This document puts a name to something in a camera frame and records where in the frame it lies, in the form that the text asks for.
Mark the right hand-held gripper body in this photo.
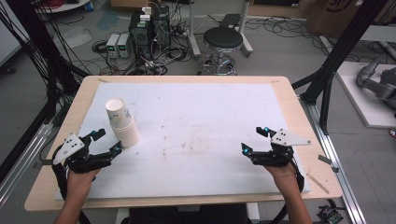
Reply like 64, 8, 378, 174
249, 128, 312, 168

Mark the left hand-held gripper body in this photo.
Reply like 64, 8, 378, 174
51, 133, 114, 175

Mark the stack of white paper cups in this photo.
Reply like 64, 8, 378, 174
105, 97, 140, 149

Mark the person's left hand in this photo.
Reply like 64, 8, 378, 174
66, 167, 102, 189

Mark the person's right hand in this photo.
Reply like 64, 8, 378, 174
263, 162, 298, 187

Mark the grey tape strip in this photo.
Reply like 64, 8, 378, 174
317, 154, 340, 174

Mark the thin wooden stick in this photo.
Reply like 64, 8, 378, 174
305, 173, 331, 195

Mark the white table mat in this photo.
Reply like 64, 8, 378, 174
54, 81, 312, 201

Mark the green circuit board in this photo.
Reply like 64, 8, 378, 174
316, 203, 345, 224

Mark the person's dark clothing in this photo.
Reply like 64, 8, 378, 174
120, 203, 254, 224

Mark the grey bench power supply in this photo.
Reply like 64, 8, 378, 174
106, 33, 121, 59
117, 33, 133, 59

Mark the white floor board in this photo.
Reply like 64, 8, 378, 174
335, 61, 396, 129

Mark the black round stool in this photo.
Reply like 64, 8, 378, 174
197, 25, 245, 77

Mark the white stand leg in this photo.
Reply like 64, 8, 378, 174
237, 0, 254, 58
186, 0, 203, 61

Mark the black computer tower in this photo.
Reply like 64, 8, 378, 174
128, 5, 172, 62

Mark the white power adapter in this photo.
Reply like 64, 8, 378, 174
139, 7, 153, 22

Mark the cardboard box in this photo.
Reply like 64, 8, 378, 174
305, 0, 396, 39

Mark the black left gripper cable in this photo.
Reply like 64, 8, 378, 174
50, 146, 92, 224

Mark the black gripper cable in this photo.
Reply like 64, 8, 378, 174
270, 155, 306, 224
50, 146, 92, 224

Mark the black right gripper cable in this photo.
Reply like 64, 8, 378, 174
270, 155, 306, 224

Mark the aluminium rail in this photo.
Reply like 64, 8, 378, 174
0, 122, 54, 209
298, 94, 368, 224

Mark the tangle of floor cables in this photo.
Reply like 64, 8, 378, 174
91, 36, 200, 77

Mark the black cable bundle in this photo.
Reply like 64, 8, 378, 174
0, 0, 92, 125

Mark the black metal frame post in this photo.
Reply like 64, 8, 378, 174
291, 0, 390, 135

